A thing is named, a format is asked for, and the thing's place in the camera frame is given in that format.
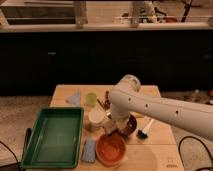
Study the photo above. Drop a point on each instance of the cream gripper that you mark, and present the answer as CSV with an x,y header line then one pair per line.
x,y
115,125

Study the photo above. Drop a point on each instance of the whiteboard eraser block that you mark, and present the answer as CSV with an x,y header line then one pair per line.
x,y
108,128

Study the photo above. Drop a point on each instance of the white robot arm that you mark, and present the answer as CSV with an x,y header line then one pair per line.
x,y
125,98

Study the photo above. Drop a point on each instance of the green plastic tray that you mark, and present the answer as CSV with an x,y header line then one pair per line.
x,y
55,139

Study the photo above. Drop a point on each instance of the white cup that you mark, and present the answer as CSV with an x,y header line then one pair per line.
x,y
96,117

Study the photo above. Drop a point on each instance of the dark red bowl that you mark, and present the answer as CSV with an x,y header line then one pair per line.
x,y
129,128

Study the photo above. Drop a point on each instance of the brown pinecone object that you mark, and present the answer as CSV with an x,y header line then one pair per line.
x,y
105,104

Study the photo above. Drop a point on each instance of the orange bowl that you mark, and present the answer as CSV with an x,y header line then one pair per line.
x,y
110,149

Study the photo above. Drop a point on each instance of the light green cup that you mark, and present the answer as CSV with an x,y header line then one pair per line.
x,y
91,99

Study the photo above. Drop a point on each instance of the blue sponge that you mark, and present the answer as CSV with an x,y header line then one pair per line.
x,y
89,151

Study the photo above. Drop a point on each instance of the pale blue cloth piece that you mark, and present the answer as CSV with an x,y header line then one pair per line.
x,y
74,100

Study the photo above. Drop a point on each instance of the small bottle on floor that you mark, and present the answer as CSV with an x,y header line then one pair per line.
x,y
192,97

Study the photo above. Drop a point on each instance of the black cabinet front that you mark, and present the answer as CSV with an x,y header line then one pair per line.
x,y
35,63

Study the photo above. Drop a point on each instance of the black handle tool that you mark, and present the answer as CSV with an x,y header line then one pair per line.
x,y
26,140

